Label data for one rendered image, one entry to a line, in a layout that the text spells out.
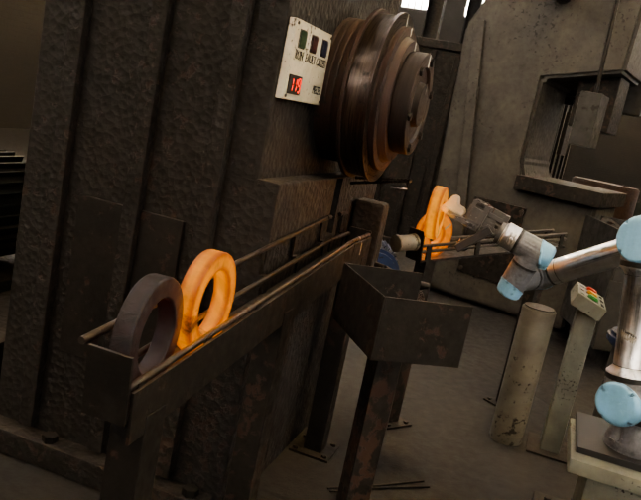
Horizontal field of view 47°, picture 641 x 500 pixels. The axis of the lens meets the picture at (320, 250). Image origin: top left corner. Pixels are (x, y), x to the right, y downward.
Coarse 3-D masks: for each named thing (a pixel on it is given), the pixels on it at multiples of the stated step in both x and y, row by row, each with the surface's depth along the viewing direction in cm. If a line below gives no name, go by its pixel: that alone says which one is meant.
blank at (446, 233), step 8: (424, 216) 250; (448, 216) 254; (424, 224) 248; (448, 224) 255; (440, 232) 256; (448, 232) 256; (440, 240) 255; (448, 240) 257; (424, 248) 251; (432, 248) 253; (432, 256) 255
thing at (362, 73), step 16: (384, 16) 194; (400, 16) 193; (368, 32) 188; (384, 32) 187; (368, 48) 185; (384, 48) 186; (352, 64) 185; (368, 64) 184; (352, 80) 185; (368, 80) 183; (352, 96) 185; (368, 96) 183; (352, 112) 187; (368, 112) 187; (352, 128) 188; (352, 144) 192; (352, 160) 196; (368, 176) 203
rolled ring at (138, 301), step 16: (144, 288) 107; (160, 288) 109; (176, 288) 115; (128, 304) 105; (144, 304) 105; (160, 304) 117; (176, 304) 116; (128, 320) 104; (144, 320) 106; (160, 320) 118; (176, 320) 118; (112, 336) 104; (128, 336) 103; (160, 336) 118; (176, 336) 120; (128, 352) 103; (160, 352) 117; (144, 368) 114
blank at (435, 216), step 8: (432, 192) 209; (440, 192) 209; (448, 192) 217; (432, 200) 208; (440, 200) 207; (432, 208) 207; (440, 208) 209; (432, 216) 207; (440, 216) 217; (432, 224) 208; (440, 224) 216; (424, 232) 211; (432, 232) 210
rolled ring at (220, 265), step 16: (208, 256) 125; (224, 256) 129; (192, 272) 122; (208, 272) 123; (224, 272) 131; (192, 288) 121; (224, 288) 135; (192, 304) 120; (224, 304) 135; (192, 320) 122; (208, 320) 134; (224, 320) 136; (192, 336) 124
